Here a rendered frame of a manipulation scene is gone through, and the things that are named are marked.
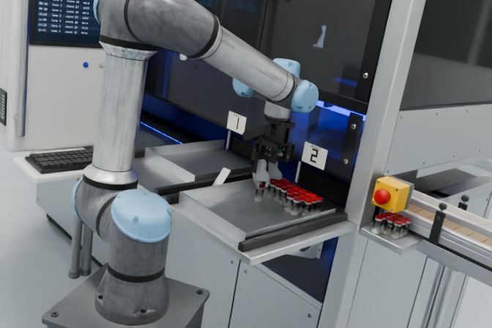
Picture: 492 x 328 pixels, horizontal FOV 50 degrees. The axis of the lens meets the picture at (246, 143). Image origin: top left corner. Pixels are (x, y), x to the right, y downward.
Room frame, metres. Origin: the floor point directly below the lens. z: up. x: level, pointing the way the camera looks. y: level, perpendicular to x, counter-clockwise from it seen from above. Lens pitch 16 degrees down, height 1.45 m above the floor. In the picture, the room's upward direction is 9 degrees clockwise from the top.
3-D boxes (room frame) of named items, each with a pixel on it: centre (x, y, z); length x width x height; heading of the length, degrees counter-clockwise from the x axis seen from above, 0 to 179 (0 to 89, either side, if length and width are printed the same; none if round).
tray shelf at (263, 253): (1.47, 0.03, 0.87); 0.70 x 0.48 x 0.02; 46
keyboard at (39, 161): (1.70, 0.52, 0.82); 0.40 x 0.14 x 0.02; 134
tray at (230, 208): (1.32, -0.06, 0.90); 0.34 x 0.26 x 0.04; 135
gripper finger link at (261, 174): (1.37, -0.06, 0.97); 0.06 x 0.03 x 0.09; 45
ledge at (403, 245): (1.33, -0.44, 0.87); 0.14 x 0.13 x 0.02; 136
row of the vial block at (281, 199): (1.40, -0.14, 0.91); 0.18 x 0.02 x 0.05; 45
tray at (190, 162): (1.64, 0.10, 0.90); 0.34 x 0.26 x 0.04; 136
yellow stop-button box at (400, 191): (1.31, -0.40, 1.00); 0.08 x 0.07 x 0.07; 136
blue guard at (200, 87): (2.05, 0.40, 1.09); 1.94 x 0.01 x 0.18; 46
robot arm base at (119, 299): (0.95, 0.18, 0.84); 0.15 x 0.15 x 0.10
